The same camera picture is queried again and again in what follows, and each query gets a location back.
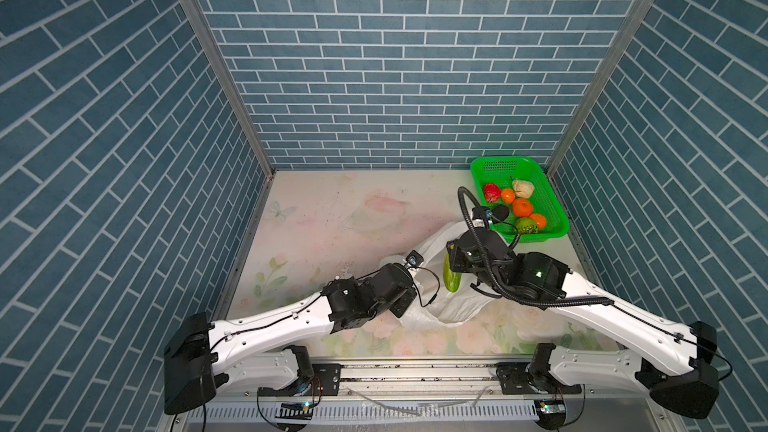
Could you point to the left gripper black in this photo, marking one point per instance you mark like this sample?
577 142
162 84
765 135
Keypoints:
408 299

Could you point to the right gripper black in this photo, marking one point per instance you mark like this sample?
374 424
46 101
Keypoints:
456 252

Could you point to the green toy vegetable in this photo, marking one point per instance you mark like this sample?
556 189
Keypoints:
451 278

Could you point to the dark avocado toy fruit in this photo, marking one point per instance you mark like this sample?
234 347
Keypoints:
499 214

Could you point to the white plastic bag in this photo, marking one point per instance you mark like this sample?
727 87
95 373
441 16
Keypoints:
443 309

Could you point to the orange toy fruit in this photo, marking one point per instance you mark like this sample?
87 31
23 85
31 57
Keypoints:
508 196
540 220
521 208

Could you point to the red toy fruit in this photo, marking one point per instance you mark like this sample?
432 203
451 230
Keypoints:
491 193

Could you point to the green plastic basket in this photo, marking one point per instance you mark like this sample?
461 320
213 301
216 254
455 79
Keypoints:
502 171

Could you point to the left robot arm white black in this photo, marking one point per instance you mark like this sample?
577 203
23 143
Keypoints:
262 350

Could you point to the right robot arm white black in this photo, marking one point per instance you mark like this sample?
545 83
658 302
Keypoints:
669 361

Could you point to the green toy fruit in basket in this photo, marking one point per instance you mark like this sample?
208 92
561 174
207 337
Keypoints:
526 226

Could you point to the orange toy fruit in basket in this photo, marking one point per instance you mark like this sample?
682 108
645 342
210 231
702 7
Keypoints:
540 220

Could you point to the left controller board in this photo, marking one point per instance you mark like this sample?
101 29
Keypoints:
293 417

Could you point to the controller board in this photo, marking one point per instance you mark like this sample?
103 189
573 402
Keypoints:
551 414
293 417

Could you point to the right controller board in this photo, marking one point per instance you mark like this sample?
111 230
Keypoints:
551 414

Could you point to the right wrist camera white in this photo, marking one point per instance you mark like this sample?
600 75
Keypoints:
482 214

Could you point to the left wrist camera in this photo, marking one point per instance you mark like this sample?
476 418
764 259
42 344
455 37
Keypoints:
414 259

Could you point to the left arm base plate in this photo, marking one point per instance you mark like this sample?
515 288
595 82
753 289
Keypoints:
325 376

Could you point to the white vented cable duct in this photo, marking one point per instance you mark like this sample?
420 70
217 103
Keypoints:
365 412

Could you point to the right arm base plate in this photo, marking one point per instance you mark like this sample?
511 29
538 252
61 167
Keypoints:
516 379

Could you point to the aluminium mounting rail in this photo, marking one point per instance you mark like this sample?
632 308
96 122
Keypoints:
432 377

